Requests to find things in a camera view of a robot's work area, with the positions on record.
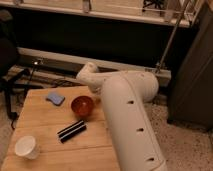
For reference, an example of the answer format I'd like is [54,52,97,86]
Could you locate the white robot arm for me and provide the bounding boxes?
[76,62,168,171]

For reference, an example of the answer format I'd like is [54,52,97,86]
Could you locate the metal pole stand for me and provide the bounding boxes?
[155,0,190,73]

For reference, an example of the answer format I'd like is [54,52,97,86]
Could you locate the red bowl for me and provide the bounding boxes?
[71,96,94,118]

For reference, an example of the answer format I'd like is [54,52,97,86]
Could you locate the black striped eraser block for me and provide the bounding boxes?
[57,120,87,143]

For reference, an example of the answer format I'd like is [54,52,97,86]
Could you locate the blue sponge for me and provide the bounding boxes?
[46,92,65,106]

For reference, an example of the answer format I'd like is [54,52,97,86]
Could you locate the wooden table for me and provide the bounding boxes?
[0,84,121,171]

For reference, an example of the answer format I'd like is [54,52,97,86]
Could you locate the black office chair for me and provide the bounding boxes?
[0,9,44,130]

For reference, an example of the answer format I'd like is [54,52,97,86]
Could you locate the white paper cup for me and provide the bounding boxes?
[14,135,40,160]

